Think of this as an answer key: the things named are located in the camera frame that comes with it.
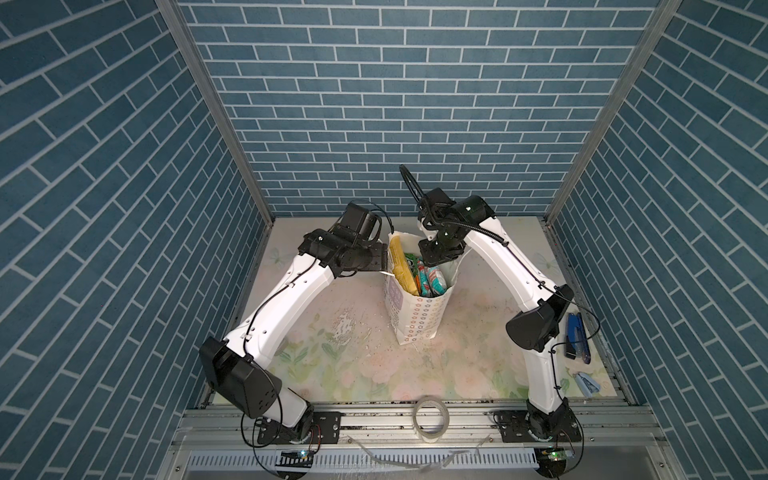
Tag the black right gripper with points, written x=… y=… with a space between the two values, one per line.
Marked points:
x=428 y=258

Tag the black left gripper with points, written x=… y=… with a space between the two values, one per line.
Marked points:
x=379 y=256

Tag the yellow kettle chips bag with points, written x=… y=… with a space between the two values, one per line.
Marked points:
x=400 y=266

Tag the teal Fox's mint blossom candy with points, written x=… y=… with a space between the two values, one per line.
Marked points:
x=437 y=282

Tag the white patterned paper bag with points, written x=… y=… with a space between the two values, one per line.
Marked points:
x=414 y=318

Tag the green Fox's spring tea candy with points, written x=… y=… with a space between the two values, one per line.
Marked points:
x=412 y=261

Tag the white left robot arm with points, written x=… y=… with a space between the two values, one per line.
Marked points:
x=236 y=366

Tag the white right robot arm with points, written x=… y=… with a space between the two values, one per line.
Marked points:
x=536 y=327

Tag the blue black stapler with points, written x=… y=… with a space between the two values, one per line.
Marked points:
x=577 y=345

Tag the clear tape roll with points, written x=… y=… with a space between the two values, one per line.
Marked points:
x=430 y=419

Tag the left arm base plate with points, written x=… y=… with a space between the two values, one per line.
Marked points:
x=323 y=427

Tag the aluminium front rail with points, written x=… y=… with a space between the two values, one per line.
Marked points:
x=409 y=424

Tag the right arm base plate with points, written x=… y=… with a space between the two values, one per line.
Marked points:
x=520 y=426

